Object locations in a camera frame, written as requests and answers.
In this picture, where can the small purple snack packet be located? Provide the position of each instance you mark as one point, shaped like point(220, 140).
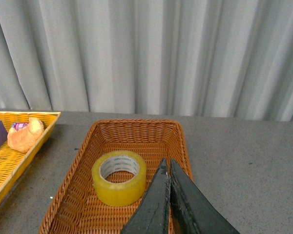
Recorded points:
point(19, 125)

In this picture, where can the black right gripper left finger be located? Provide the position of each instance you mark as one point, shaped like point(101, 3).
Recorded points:
point(152, 215)

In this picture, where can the yellow tape roll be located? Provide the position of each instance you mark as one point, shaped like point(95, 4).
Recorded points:
point(119, 178)

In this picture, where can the grey pleated curtain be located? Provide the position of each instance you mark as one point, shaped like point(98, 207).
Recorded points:
point(209, 58)

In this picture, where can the yellow wicker basket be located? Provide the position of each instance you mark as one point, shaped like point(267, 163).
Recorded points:
point(13, 163)

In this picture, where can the brown wicker basket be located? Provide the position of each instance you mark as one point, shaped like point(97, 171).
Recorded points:
point(76, 208)

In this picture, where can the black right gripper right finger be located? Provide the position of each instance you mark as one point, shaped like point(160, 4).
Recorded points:
point(192, 213)

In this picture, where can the toy croissant bread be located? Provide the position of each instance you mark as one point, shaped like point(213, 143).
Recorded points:
point(23, 139)

